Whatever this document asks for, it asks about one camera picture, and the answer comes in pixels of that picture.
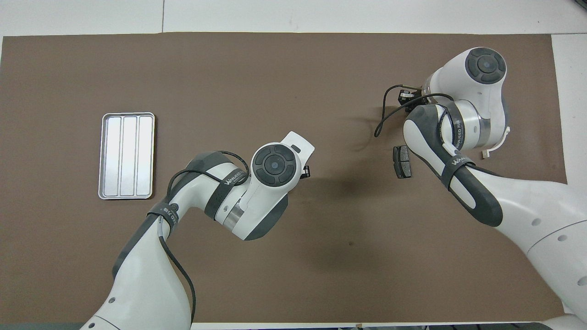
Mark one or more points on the brown table mat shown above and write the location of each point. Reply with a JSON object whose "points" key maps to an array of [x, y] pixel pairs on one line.
{"points": [[275, 91]]}

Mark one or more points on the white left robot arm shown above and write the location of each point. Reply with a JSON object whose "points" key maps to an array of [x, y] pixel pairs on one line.
{"points": [[151, 284]]}

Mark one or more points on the silver metal tray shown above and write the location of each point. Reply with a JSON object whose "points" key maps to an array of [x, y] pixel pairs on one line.
{"points": [[126, 156]]}

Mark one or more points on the dark rectangular brake pad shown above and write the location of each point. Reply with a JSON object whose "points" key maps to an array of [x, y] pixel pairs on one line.
{"points": [[402, 162]]}

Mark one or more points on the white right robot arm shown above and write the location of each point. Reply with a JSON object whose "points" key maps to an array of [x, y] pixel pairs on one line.
{"points": [[527, 206]]}

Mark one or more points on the white curved plastic part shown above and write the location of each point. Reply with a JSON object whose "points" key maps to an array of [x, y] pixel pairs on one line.
{"points": [[497, 147]]}

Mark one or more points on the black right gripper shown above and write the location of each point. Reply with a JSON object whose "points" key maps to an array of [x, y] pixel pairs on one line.
{"points": [[421, 100]]}

